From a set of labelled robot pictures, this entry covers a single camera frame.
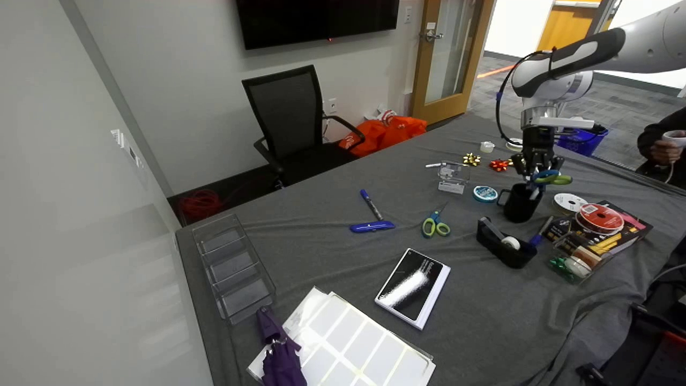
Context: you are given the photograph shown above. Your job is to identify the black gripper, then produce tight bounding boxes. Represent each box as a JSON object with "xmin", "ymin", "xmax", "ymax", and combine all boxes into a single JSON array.
[{"xmin": 513, "ymin": 124, "xmax": 562, "ymax": 182}]

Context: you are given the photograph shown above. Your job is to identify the green and blue handled scissors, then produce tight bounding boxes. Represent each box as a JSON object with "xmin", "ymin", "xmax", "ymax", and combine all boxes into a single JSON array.
[{"xmin": 530, "ymin": 168, "xmax": 575, "ymax": 190}]

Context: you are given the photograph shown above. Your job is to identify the black cup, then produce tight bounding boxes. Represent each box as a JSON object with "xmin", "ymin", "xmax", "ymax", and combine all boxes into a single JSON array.
[{"xmin": 498, "ymin": 180, "xmax": 547, "ymax": 225}]

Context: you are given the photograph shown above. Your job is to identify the teal labelled tape roll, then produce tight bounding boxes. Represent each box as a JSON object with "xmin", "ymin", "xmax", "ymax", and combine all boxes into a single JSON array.
[{"xmin": 469, "ymin": 182, "xmax": 502, "ymax": 207}]

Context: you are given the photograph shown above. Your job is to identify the red ribbon spool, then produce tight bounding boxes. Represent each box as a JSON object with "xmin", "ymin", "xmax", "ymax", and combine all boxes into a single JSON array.
[{"xmin": 575, "ymin": 202, "xmax": 629, "ymax": 238}]

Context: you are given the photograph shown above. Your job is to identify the black tape dispenser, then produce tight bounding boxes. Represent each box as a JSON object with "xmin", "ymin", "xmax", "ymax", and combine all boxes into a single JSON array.
[{"xmin": 474, "ymin": 214, "xmax": 540, "ymax": 271}]

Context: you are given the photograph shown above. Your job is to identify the blue plastic bin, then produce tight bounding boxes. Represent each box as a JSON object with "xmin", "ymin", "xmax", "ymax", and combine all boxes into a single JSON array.
[{"xmin": 555, "ymin": 123, "xmax": 610, "ymax": 160}]

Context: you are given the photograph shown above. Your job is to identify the white marker with blue cap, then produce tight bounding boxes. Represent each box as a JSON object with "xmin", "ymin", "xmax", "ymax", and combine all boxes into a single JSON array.
[{"xmin": 528, "ymin": 218, "xmax": 558, "ymax": 252}]

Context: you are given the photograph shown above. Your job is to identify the small clear plastic holder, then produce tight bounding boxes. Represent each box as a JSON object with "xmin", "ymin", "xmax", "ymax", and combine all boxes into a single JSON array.
[{"xmin": 435, "ymin": 163, "xmax": 467, "ymax": 197}]

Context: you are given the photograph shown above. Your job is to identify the clear plastic box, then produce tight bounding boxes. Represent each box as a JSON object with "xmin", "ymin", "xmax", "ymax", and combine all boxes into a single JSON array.
[{"xmin": 547, "ymin": 252, "xmax": 596, "ymax": 285}]

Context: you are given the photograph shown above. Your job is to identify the person in dark clothing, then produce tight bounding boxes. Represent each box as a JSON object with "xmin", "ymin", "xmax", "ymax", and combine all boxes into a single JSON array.
[{"xmin": 634, "ymin": 105, "xmax": 686, "ymax": 194}]

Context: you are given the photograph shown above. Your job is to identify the wooden door with glass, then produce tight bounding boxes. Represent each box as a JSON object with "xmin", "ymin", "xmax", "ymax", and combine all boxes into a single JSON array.
[{"xmin": 410, "ymin": 0, "xmax": 498, "ymax": 129}]

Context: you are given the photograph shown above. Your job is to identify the orange hallway door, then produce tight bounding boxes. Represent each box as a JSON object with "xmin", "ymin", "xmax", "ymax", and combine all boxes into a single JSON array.
[{"xmin": 533, "ymin": 3, "xmax": 596, "ymax": 54}]

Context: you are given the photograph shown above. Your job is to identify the orange bag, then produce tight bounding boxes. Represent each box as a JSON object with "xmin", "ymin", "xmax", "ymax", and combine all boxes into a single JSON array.
[{"xmin": 336, "ymin": 113, "xmax": 430, "ymax": 161}]

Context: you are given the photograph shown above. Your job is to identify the blue pen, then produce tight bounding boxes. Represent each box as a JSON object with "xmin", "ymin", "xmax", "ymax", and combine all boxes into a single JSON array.
[{"xmin": 357, "ymin": 187, "xmax": 385, "ymax": 223}]

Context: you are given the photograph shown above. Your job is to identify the white box with black lid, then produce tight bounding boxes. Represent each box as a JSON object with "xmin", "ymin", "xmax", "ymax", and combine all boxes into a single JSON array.
[{"xmin": 372, "ymin": 244, "xmax": 454, "ymax": 333}]

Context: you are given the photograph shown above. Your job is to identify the blue box cutter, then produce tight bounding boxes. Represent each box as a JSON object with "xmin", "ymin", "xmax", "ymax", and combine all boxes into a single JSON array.
[{"xmin": 347, "ymin": 218, "xmax": 396, "ymax": 237}]

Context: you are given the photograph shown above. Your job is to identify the grey tablecloth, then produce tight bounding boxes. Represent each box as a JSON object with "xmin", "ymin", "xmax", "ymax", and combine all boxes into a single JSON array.
[{"xmin": 173, "ymin": 113, "xmax": 686, "ymax": 386}]

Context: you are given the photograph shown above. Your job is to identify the black mesh office chair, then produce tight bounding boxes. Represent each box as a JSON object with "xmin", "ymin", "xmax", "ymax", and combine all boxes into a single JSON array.
[{"xmin": 241, "ymin": 62, "xmax": 368, "ymax": 191}]

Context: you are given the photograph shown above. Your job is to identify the white label sheets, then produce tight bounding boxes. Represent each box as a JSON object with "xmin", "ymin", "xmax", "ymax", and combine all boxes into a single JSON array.
[{"xmin": 247, "ymin": 285, "xmax": 439, "ymax": 386}]

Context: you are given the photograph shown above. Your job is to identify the purple cloth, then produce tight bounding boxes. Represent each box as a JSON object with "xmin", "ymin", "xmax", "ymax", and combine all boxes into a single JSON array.
[{"xmin": 252, "ymin": 304, "xmax": 311, "ymax": 386}]

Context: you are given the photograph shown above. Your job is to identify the clear plastic organizer tray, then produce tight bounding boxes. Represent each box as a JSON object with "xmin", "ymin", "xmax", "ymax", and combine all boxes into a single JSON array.
[{"xmin": 193, "ymin": 218, "xmax": 279, "ymax": 326}]

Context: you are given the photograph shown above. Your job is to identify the red object on floor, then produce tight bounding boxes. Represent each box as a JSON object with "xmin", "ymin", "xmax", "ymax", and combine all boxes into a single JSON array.
[{"xmin": 176, "ymin": 187, "xmax": 227, "ymax": 225}]

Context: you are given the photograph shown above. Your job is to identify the small green handled scissors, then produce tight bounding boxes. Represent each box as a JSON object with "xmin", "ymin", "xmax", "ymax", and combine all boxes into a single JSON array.
[{"xmin": 417, "ymin": 202, "xmax": 454, "ymax": 240}]

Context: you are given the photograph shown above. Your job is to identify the black wall television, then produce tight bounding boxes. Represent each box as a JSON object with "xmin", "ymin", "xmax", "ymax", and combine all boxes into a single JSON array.
[{"xmin": 233, "ymin": 0, "xmax": 401, "ymax": 53}]

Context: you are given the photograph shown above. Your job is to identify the white wall switch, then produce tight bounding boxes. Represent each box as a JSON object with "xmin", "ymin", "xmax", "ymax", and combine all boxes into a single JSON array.
[{"xmin": 109, "ymin": 128, "xmax": 141, "ymax": 170}]

